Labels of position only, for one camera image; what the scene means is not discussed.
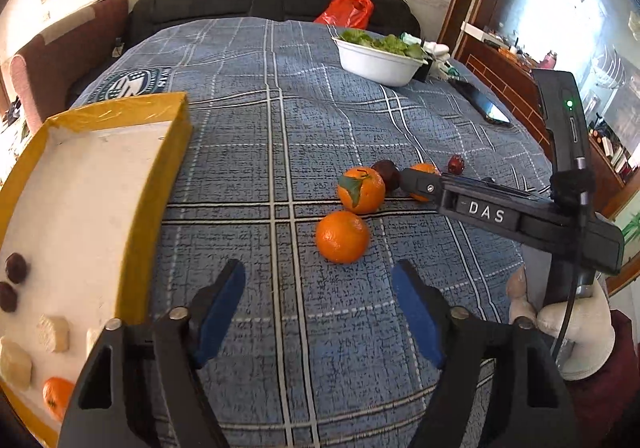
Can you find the orange mandarin with leaf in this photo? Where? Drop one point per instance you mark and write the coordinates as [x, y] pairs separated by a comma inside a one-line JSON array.
[[361, 190]]

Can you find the yellow rimmed white tray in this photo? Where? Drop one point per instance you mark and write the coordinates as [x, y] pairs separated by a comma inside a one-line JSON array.
[[83, 206]]

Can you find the black small box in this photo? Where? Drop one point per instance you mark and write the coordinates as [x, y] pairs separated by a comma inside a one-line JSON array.
[[424, 70]]

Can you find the red plastic bag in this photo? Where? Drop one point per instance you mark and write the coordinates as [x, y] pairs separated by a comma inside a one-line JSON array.
[[347, 13]]

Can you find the white bowl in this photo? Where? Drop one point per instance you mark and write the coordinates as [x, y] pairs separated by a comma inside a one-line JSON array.
[[386, 68]]

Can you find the orange mandarin in tray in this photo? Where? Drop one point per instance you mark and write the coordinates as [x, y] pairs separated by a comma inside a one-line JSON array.
[[56, 394]]

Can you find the green leafy vegetables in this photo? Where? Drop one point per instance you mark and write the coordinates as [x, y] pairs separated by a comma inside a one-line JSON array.
[[388, 43]]

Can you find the blue plaid tablecloth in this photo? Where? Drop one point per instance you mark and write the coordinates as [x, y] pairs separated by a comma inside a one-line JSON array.
[[285, 171]]

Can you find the maroon armchair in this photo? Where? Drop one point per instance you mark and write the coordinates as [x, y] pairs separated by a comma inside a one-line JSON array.
[[43, 70]]

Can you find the round cream pastry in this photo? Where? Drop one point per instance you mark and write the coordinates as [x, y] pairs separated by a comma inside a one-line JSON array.
[[54, 333]]

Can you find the red jujube date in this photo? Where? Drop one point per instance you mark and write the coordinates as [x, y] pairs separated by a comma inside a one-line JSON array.
[[456, 165]]

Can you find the small cream pastry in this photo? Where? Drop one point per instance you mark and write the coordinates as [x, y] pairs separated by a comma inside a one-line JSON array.
[[92, 336]]

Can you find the dark purple plum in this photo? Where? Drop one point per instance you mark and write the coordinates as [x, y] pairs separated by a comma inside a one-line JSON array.
[[16, 268], [8, 297], [388, 171]]

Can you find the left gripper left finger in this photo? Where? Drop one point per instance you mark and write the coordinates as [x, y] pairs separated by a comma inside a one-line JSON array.
[[111, 405]]

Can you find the black smartphone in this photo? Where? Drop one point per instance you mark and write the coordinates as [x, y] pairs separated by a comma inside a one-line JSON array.
[[482, 104]]

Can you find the black sofa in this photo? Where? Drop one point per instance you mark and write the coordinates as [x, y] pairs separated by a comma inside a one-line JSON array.
[[149, 16]]

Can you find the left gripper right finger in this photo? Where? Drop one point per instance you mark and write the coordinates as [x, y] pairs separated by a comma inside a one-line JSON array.
[[529, 404]]

